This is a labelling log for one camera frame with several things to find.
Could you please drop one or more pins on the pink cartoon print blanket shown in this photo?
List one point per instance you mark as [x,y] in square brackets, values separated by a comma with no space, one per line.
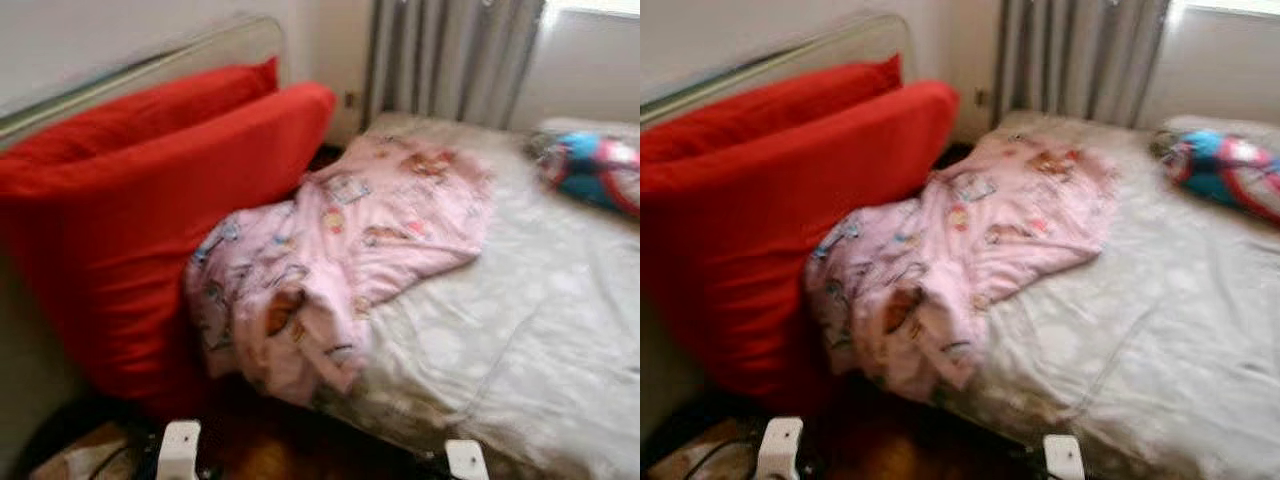
[380,230]
[1000,230]

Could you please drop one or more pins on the grey curtain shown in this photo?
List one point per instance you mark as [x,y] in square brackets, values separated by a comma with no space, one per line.
[1080,60]
[450,60]

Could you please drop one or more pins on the bright window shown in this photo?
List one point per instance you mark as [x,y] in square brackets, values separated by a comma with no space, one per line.
[1230,7]
[595,7]

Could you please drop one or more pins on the cardboard pieces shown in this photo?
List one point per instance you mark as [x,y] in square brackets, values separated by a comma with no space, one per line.
[90,460]
[700,458]

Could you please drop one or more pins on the red white blue bolster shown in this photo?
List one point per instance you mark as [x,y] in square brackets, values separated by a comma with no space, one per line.
[1225,172]
[595,170]

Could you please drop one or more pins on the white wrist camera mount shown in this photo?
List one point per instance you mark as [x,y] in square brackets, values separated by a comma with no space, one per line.
[780,450]
[467,462]
[1064,460]
[180,452]

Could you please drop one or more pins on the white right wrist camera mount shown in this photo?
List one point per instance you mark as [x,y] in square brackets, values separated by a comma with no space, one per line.
[1064,460]
[467,462]

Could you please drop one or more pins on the bed with grey floral sheet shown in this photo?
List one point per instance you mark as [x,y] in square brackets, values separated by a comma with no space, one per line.
[540,330]
[1170,330]

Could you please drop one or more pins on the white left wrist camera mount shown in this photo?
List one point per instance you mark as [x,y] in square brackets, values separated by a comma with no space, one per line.
[180,452]
[780,450]

